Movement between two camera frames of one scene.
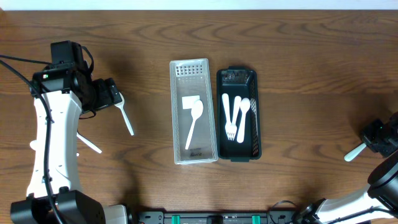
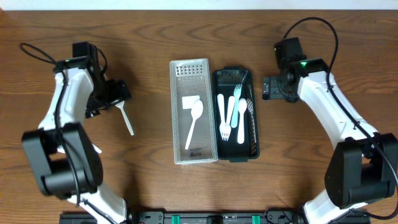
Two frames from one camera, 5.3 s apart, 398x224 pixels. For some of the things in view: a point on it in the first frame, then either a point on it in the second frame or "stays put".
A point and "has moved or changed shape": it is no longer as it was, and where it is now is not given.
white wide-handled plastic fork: x=229 y=127 -> x=220 y=99
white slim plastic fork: x=353 y=154 has moved or changed shape
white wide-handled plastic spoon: x=244 y=105 stays put
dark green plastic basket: x=239 y=81 stays put
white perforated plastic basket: x=191 y=77 stays put
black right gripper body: x=383 y=137 -> x=273 y=86
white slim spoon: x=120 y=104 stays put
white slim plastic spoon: x=196 y=112 stays put
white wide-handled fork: x=233 y=128 has moved or changed shape
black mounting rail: x=217 y=217 stays put
